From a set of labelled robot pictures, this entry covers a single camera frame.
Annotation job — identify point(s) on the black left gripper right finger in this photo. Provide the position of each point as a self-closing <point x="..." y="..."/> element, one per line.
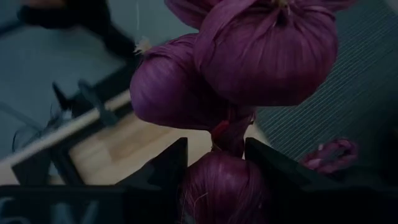
<point x="295" y="193"/>

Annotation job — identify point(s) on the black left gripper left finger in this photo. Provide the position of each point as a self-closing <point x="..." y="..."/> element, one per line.
<point x="155" y="186"/>

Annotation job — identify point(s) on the purple grapes bunch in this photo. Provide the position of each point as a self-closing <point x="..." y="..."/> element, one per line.
<point x="264" y="62"/>

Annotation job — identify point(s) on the grey woven placemat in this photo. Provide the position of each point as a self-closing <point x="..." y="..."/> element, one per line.
<point x="367" y="77"/>

